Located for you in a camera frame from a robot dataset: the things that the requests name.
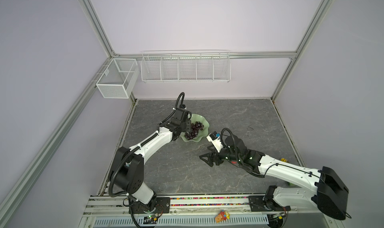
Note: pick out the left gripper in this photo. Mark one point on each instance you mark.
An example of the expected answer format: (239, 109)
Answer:
(188, 125)

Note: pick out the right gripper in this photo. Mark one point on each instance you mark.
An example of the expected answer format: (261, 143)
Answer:
(210, 155)

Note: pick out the dark purple grape bunch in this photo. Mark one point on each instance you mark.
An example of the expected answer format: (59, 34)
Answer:
(194, 131)

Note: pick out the green wavy fruit bowl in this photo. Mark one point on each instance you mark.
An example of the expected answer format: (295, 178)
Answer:
(202, 134)

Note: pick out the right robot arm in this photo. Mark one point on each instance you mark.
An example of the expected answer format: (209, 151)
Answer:
(323, 188)

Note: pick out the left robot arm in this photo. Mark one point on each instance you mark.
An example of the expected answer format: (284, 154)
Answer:
(126, 175)

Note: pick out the white mesh box basket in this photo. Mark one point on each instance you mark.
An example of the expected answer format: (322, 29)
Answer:
(119, 78)

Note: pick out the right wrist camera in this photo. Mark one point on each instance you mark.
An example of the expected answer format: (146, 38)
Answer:
(214, 138)

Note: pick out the white wire wall rack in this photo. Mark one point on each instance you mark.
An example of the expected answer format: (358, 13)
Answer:
(186, 66)

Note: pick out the colourful toy on rail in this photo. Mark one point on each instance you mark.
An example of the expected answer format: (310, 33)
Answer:
(222, 216)

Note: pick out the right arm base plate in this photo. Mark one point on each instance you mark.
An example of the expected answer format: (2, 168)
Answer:
(258, 204)

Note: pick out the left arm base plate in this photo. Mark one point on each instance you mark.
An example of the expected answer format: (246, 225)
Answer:
(159, 205)

